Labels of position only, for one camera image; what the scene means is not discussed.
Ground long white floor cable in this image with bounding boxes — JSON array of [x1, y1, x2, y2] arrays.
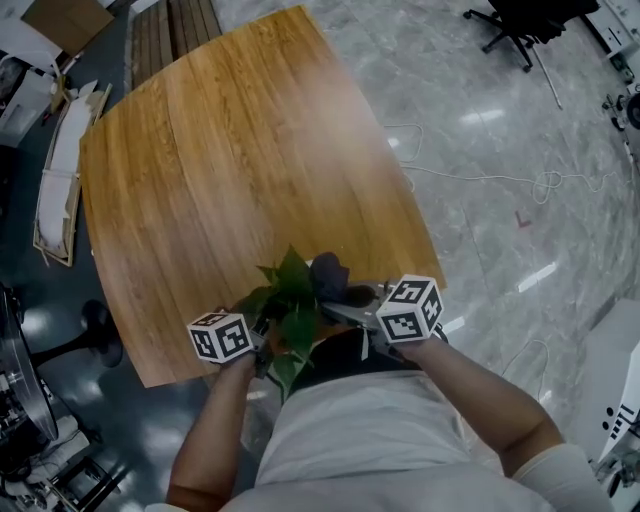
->
[[384, 122, 640, 206]]

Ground dark grey cloth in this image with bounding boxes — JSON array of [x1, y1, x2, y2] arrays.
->
[[308, 251, 351, 303]]

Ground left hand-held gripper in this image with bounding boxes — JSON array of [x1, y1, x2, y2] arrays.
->
[[187, 310, 275, 380]]

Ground person's black trousers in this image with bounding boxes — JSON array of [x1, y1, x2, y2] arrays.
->
[[288, 327, 417, 397]]

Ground person's right forearm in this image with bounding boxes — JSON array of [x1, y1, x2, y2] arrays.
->
[[399, 337, 567, 480]]

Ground white desk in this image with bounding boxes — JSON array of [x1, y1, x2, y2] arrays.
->
[[584, 0, 640, 57]]

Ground white equipment housing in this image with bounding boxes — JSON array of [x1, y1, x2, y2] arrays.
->
[[569, 298, 640, 482]]

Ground brown cardboard board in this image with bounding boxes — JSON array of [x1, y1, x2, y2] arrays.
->
[[19, 0, 117, 57]]

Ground person's left forearm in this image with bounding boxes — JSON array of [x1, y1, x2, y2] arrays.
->
[[167, 352, 257, 512]]

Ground wooden frame with white panel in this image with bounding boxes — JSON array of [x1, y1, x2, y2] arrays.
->
[[32, 82, 114, 269]]

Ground black office chair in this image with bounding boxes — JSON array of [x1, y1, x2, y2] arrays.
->
[[462, 0, 601, 74]]

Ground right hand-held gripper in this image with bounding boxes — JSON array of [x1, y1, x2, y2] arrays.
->
[[318, 273, 445, 351]]

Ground round black pedestal table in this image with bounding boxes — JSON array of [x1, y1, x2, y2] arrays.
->
[[0, 284, 124, 444]]

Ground thin white rod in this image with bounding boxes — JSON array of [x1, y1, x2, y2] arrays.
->
[[533, 47, 564, 112]]

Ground green leafy plant white pot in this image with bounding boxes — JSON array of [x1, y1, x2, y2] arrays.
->
[[232, 243, 324, 404]]

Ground stack of wooden planks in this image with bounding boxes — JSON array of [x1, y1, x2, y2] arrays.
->
[[128, 0, 224, 92]]

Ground white looped cable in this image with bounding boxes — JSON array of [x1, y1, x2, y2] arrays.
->
[[499, 338, 552, 399]]

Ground person's white shirt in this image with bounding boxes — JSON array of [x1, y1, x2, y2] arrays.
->
[[164, 372, 616, 512]]

